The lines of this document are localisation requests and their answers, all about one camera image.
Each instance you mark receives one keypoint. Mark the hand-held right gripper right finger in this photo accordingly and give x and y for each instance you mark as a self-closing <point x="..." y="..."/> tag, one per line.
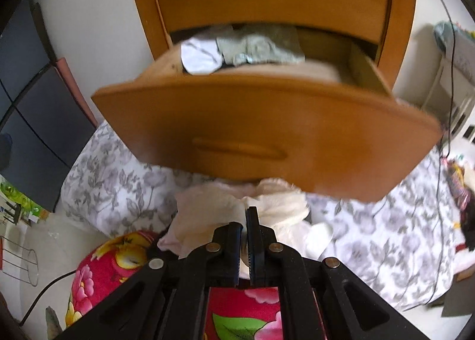
<point x="250" y="247"/>

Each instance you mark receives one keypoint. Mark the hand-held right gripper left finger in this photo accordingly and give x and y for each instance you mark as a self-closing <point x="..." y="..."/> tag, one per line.
<point x="237" y="251"/>

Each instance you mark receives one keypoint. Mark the cream cloth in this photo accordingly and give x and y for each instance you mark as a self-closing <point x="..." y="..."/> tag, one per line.
<point x="282" y="206"/>

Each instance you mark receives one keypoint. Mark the pink cloth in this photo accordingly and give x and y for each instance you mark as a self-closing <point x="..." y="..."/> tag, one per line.
<point x="200" y="213"/>

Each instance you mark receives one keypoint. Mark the small white cloth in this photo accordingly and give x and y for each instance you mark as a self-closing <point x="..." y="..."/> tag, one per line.
<point x="198" y="58"/>

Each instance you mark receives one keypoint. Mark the grey floral blanket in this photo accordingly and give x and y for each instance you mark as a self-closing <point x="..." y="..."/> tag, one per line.
<point x="371" y="243"/>

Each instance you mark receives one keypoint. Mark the red floral blanket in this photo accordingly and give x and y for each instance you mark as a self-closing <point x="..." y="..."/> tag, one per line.
<point x="111" y="262"/>

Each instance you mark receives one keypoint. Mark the green printed carton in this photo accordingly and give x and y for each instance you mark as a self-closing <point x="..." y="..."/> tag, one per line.
<point x="15" y="195"/>

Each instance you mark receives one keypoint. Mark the dark cabinet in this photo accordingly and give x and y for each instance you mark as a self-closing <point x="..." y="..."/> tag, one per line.
<point x="37" y="121"/>

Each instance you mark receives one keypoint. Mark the teal plastic bag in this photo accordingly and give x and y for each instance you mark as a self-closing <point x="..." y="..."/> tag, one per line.
<point x="443" y="35"/>

